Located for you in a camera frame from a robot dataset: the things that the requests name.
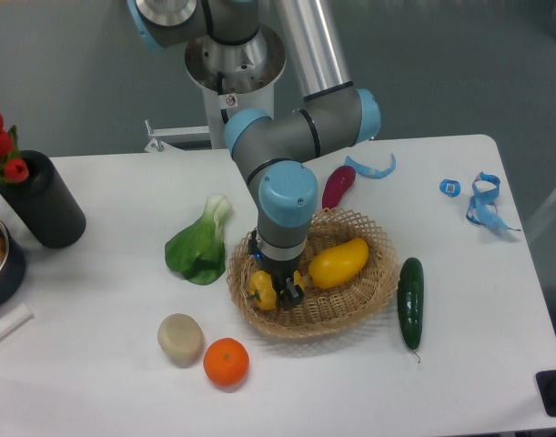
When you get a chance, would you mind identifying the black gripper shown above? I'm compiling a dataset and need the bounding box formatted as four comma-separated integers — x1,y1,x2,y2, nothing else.
248,229,305,310

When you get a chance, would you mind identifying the yellow bell pepper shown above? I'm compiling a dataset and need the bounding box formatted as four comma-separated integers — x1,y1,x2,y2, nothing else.
247,270,302,311

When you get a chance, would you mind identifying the orange tangerine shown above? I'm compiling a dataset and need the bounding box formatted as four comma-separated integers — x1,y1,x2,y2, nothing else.
203,338,249,387

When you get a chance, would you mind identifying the beige round bun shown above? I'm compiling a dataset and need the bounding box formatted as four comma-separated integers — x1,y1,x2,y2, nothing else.
157,313,205,368

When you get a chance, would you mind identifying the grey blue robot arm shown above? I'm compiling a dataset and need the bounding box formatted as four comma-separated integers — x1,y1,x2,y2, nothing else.
127,1,381,308

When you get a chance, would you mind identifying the woven wicker basket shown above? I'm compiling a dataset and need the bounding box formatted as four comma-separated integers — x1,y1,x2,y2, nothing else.
227,208,399,339

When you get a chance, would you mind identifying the yellow mango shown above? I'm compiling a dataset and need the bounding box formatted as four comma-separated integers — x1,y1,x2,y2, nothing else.
308,238,369,289

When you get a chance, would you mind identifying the green bok choy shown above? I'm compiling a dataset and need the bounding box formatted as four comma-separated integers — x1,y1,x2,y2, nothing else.
165,193,233,286

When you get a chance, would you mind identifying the green cucumber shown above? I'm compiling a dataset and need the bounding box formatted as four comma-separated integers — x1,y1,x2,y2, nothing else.
397,257,424,362

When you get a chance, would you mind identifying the purple eggplant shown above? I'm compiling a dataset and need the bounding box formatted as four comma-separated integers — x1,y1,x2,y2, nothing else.
321,165,356,208

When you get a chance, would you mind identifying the curled blue tape strip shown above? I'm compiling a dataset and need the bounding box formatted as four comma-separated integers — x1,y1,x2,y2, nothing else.
344,154,397,179

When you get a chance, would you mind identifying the small blue tape roll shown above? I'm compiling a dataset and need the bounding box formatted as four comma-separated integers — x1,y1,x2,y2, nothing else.
439,178,461,198

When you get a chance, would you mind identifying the blue ribbon tangle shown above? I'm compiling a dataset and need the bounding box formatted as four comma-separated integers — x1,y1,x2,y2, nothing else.
466,172,521,233

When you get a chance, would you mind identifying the black cylindrical vase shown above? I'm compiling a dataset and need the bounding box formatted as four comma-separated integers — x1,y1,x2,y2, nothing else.
0,150,86,249

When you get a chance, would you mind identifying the white paper tube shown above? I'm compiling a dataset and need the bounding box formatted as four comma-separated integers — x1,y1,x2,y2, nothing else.
0,304,34,341

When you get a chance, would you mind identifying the black device at edge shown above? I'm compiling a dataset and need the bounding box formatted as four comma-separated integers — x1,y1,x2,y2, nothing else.
535,370,556,417

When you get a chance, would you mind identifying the dark metal bowl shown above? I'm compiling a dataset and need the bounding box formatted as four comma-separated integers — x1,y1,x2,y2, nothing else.
0,220,26,306

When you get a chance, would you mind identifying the red tulip bouquet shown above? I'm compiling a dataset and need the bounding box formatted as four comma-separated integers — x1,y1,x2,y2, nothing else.
0,113,29,184

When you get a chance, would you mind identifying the white metal base frame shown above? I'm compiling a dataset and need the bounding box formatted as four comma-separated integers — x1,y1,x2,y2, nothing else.
144,119,212,153

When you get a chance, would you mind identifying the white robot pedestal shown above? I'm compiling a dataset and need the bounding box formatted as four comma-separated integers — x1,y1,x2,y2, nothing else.
185,25,286,148

